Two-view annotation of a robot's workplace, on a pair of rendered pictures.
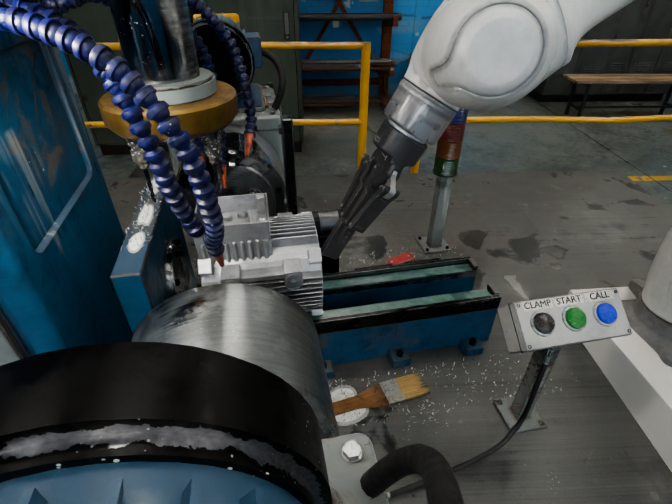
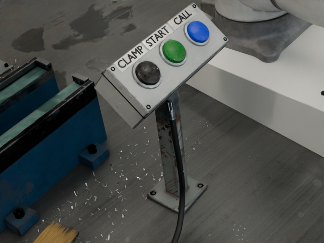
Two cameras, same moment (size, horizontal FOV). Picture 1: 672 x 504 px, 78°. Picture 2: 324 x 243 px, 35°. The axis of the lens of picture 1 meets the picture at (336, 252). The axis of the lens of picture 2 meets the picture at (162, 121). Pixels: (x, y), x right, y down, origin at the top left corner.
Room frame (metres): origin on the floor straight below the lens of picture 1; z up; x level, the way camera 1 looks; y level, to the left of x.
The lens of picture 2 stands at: (0.03, -0.02, 1.41)
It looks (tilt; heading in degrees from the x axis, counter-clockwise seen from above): 41 degrees down; 324
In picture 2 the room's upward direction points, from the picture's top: 8 degrees counter-clockwise
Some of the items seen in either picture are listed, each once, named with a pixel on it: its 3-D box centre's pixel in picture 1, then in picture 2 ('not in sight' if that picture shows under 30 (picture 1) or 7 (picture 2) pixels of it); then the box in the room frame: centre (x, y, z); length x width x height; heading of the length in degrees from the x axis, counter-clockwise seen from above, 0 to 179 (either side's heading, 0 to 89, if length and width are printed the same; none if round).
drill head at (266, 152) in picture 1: (231, 181); not in sight; (0.92, 0.25, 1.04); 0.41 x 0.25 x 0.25; 11
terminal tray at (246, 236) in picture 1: (234, 227); not in sight; (0.60, 0.17, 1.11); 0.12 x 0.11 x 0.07; 100
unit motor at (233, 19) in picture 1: (238, 97); not in sight; (1.23, 0.28, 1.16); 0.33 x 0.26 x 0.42; 11
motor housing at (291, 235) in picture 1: (263, 268); not in sight; (0.61, 0.13, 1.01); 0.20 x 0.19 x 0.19; 100
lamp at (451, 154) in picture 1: (449, 147); not in sight; (1.00, -0.28, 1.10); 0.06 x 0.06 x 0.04
